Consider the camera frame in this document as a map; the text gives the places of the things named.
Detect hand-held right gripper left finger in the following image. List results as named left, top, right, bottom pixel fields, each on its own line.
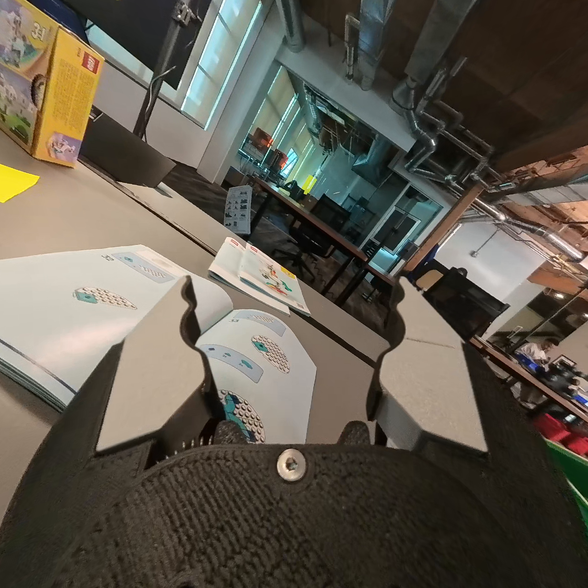
left=93, top=275, right=217, bottom=455

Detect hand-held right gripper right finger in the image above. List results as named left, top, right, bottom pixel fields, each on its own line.
left=365, top=275, right=490, bottom=456

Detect light blue instruction booklet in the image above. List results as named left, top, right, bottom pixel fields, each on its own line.
left=0, top=243, right=319, bottom=445

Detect yellow lego box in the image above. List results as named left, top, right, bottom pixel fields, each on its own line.
left=0, top=0, right=106, bottom=169

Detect closed instruction booklet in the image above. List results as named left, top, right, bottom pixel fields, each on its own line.
left=237, top=243, right=313, bottom=319
left=207, top=236, right=292, bottom=318

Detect red fabric bags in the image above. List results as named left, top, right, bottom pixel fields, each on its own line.
left=533, top=410, right=588, bottom=456

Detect green plastic bin stack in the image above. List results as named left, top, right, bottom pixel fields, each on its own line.
left=541, top=435, right=588, bottom=526

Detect white printed sign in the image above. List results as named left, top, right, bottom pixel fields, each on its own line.
left=223, top=185, right=254, bottom=236

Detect long wooden table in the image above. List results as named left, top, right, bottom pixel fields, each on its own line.
left=249, top=176, right=397, bottom=301

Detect yellow sticky note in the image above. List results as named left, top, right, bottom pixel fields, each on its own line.
left=0, top=163, right=42, bottom=204

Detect silver ventilation ducts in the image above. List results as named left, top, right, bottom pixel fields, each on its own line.
left=275, top=0, right=588, bottom=265

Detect black screen on stand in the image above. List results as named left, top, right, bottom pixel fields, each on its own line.
left=63, top=0, right=219, bottom=139

